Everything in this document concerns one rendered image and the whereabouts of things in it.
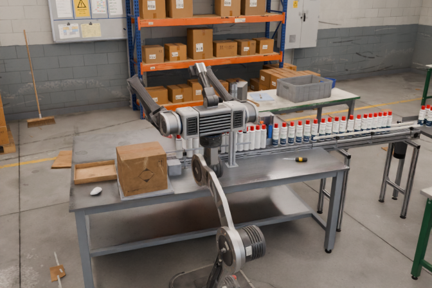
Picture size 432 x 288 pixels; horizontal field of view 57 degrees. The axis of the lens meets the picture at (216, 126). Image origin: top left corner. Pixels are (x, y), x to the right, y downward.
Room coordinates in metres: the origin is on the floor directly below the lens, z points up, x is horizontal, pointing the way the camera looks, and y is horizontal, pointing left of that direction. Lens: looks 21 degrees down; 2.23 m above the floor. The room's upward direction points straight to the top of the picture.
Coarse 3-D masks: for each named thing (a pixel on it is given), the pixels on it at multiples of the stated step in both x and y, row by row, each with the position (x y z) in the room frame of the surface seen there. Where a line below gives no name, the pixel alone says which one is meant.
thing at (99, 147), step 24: (96, 144) 3.25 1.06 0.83; (120, 144) 3.26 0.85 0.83; (168, 144) 3.27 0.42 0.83; (72, 168) 2.77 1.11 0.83; (240, 168) 2.79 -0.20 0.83; (264, 168) 2.80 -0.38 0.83; (288, 168) 2.80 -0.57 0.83; (312, 168) 2.80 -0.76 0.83; (336, 168) 2.81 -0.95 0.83; (72, 192) 2.41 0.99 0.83; (192, 192) 2.43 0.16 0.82
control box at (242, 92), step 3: (237, 84) 2.92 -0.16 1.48; (240, 84) 2.92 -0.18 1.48; (243, 84) 2.92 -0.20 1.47; (246, 84) 2.96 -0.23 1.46; (237, 87) 2.85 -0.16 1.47; (240, 87) 2.85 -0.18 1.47; (243, 87) 2.86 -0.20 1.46; (246, 87) 2.97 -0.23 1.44; (237, 90) 2.85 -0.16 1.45; (240, 90) 2.85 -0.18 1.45; (243, 90) 2.87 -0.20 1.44; (246, 90) 2.97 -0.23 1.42; (237, 93) 2.85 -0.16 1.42; (240, 93) 2.85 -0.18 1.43; (243, 93) 2.87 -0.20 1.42; (246, 93) 2.97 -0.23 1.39; (237, 96) 2.85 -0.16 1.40; (240, 96) 2.85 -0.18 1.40; (243, 96) 2.87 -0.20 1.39; (246, 96) 2.98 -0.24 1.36; (240, 99) 2.84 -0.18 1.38; (243, 99) 2.88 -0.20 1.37; (246, 99) 2.98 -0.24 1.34
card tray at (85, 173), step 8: (112, 160) 2.85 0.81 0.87; (80, 168) 2.76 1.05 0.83; (88, 168) 2.76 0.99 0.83; (96, 168) 2.76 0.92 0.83; (104, 168) 2.76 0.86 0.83; (112, 168) 2.77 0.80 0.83; (80, 176) 2.63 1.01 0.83; (88, 176) 2.64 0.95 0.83; (96, 176) 2.64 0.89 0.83; (104, 176) 2.58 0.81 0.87; (112, 176) 2.60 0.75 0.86
